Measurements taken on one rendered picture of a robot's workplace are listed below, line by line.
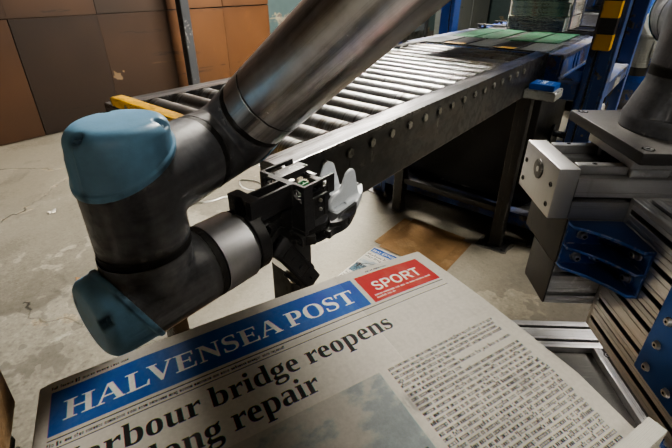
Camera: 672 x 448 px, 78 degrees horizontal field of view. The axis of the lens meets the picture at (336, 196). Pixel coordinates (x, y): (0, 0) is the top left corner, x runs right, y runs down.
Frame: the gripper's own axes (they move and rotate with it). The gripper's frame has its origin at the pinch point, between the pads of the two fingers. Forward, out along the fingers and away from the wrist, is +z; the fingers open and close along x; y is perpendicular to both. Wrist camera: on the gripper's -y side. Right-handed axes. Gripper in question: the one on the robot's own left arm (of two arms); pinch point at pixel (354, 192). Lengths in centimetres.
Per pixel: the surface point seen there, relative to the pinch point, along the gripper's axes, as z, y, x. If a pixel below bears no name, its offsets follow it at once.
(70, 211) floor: 13, -77, 187
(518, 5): 203, 15, 45
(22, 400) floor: -39, -77, 84
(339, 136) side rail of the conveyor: 9.6, 3.4, 10.4
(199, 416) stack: -35.8, 6.3, -16.6
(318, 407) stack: -31.3, 6.2, -21.1
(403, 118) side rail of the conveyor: 27.0, 2.8, 8.4
